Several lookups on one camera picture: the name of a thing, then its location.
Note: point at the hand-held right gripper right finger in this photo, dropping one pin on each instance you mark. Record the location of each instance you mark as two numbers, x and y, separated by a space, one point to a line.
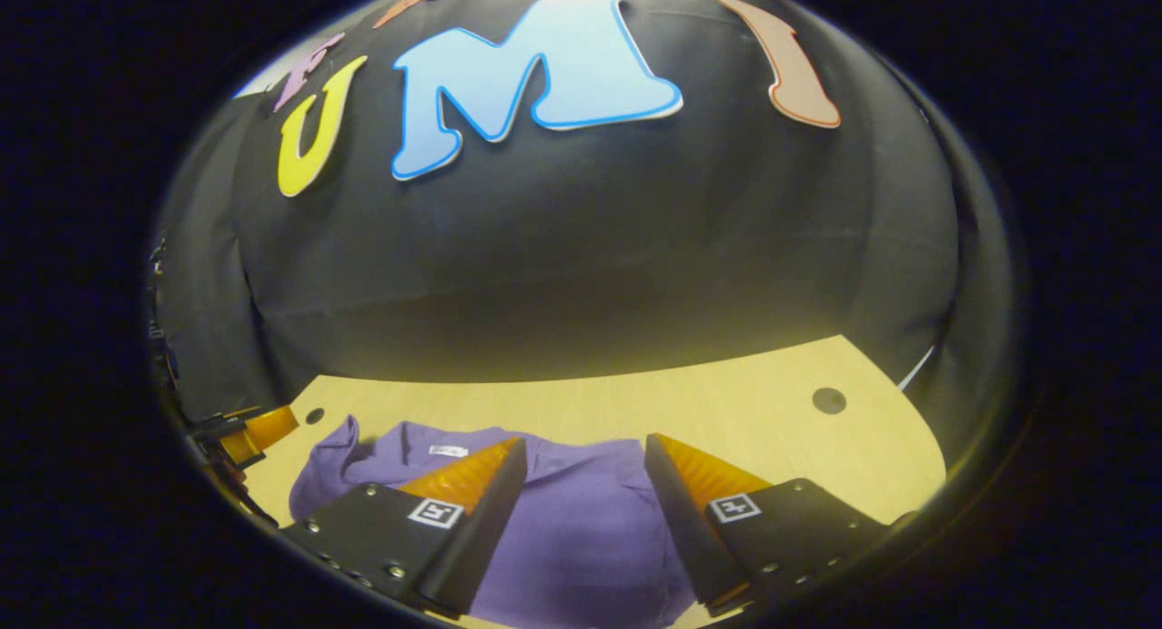
685 529

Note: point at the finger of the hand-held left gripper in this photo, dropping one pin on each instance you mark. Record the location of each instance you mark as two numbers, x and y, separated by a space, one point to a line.
238 447
272 427

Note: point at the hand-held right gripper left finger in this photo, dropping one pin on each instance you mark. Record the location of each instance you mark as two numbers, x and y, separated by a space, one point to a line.
481 529

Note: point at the purple knit cardigan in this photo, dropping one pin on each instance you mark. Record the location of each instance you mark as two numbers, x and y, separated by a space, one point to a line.
581 538

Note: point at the black backdrop cloth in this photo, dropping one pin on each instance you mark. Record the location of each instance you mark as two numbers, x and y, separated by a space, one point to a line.
590 275

